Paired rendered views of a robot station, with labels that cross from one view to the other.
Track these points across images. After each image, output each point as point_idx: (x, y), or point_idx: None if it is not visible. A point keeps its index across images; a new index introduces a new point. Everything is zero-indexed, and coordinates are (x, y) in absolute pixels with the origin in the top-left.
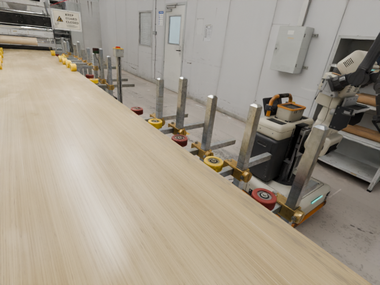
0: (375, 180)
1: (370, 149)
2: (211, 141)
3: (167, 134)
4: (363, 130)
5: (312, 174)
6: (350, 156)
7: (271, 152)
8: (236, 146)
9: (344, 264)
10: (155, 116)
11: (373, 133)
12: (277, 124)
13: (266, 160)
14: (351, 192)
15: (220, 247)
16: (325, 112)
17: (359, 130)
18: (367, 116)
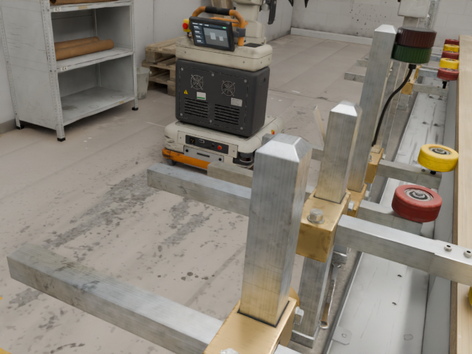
0: (136, 92)
1: (76, 68)
2: (41, 239)
3: (32, 350)
4: (82, 43)
5: (120, 133)
6: (64, 95)
7: (268, 83)
8: (52, 199)
9: (459, 36)
10: (413, 79)
11: (90, 41)
12: (265, 45)
13: (265, 98)
14: (149, 118)
15: None
16: (256, 11)
17: (90, 45)
18: (54, 24)
